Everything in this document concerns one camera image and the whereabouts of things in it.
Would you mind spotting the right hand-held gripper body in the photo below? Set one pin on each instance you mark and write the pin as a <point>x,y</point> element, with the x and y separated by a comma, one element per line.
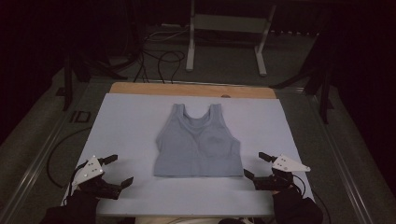
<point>280,179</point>

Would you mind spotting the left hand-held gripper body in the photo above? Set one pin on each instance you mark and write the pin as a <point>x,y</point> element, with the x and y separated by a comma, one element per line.
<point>93,174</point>

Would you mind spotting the blue-grey tank top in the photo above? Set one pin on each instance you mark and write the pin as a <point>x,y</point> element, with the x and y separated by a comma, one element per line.
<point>197,146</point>

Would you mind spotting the person's right hand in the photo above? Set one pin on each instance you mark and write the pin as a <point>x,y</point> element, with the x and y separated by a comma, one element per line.
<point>286,196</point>

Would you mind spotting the person's left hand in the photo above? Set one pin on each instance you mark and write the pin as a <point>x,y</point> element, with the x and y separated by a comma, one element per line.
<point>85,199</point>

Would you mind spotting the light blue table mat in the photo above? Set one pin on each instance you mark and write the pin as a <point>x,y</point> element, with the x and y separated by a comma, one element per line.
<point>124,124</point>

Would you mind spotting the black tripod stand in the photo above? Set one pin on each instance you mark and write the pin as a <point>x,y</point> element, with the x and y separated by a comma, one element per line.
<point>325,99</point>
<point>67,87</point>

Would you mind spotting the white metal stand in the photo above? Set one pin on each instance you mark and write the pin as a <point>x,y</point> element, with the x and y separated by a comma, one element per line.
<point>230,23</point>

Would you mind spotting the metal frame rail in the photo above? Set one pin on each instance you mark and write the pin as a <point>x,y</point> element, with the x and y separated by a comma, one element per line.
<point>34,168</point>
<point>339,161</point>

